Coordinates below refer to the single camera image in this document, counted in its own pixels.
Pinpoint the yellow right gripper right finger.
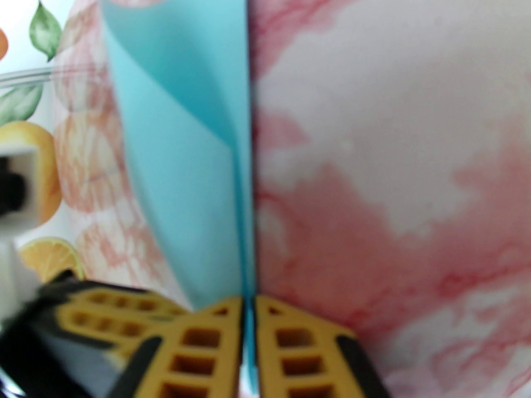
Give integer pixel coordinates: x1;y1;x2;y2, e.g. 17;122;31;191
253;296;391;398

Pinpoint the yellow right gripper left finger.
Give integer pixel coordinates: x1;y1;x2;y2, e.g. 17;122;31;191
113;297;244;398

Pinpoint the light blue paper sheet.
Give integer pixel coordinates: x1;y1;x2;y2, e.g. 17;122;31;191
100;0;257;393

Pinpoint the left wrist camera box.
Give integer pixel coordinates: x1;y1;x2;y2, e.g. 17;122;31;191
0;144;44;326

